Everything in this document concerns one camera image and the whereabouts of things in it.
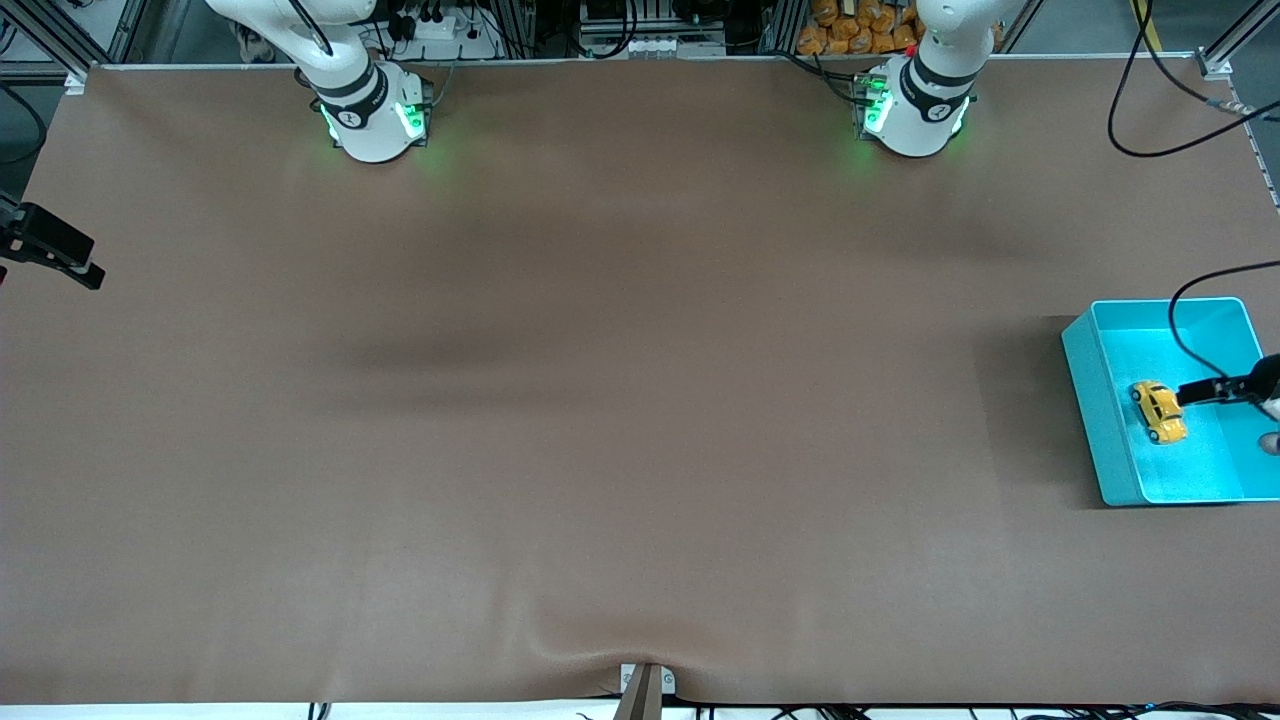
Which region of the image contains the teal plastic bin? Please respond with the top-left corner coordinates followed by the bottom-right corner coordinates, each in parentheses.
top-left (1061, 297), bottom-right (1280, 508)

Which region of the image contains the white power strip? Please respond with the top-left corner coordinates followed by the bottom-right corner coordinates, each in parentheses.
top-left (395, 10), bottom-right (496, 53)

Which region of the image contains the orange packets pile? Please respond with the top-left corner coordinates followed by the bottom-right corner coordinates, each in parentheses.
top-left (798, 0), bottom-right (1001, 57)

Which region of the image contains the aluminium frame strut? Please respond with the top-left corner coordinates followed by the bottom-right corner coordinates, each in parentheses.
top-left (1197, 0), bottom-right (1280, 81)
top-left (10, 0), bottom-right (151, 93)

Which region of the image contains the yellow toy beetle car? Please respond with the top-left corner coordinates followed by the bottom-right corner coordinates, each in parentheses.
top-left (1130, 380), bottom-right (1190, 445)

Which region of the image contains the white terminal block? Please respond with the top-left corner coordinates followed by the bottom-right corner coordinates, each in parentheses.
top-left (580, 35), bottom-right (727, 59)

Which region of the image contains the brown table mat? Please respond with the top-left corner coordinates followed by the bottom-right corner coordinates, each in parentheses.
top-left (0, 58), bottom-right (1280, 706)

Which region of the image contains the metal table edge bracket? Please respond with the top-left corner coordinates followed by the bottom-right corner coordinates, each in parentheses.
top-left (618, 663), bottom-right (677, 720)

